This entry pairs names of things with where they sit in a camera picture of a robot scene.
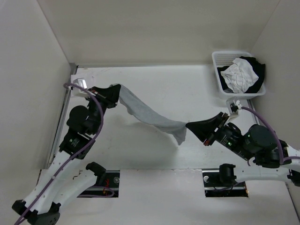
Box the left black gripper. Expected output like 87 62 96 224
85 84 121 135

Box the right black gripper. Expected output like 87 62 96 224
185 110 252 159

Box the grey tank top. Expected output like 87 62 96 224
119 85 187 145

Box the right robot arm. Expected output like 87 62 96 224
186 112 300 188

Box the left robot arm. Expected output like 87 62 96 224
12 83 121 225

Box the folded white tank top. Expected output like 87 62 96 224
70 73 95 89

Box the white tank top in basket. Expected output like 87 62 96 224
220 58 259 93

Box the black tank top in basket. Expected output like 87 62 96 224
217 56 266 93

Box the white plastic laundry basket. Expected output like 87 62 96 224
211 50 266 99

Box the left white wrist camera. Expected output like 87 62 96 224
70 78 91 98

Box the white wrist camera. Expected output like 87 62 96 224
70 78 91 98
226 97 242 117

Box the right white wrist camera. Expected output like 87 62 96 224
226 97 242 117

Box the left metal table rail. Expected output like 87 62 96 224
48 62 78 169

